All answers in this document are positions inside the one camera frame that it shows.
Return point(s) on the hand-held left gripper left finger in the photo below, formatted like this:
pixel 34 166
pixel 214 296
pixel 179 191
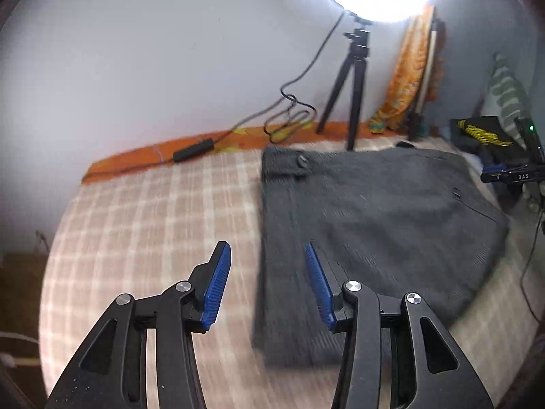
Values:
pixel 217 283

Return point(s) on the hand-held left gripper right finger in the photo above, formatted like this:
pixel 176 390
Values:
pixel 320 283

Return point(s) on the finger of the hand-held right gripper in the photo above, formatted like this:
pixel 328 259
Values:
pixel 504 175

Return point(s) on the dark grey pants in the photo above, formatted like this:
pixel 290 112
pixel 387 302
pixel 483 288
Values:
pixel 374 238

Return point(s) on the black cloth with yellow trim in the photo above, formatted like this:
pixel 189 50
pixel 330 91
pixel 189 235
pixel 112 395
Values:
pixel 481 136

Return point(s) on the green white striped pillow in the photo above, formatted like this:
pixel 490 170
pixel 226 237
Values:
pixel 506 93

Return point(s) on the checked beige bed sheet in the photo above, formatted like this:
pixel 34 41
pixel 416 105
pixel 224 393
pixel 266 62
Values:
pixel 149 238

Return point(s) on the wooden stick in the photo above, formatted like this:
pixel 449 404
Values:
pixel 425 72

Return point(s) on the orange patterned blanket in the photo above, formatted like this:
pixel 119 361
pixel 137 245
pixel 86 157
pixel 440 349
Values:
pixel 179 147

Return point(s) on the orange patterned hanging cloth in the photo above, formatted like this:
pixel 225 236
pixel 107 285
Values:
pixel 406 72

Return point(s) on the black tripod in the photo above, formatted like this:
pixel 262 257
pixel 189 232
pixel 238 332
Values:
pixel 351 76

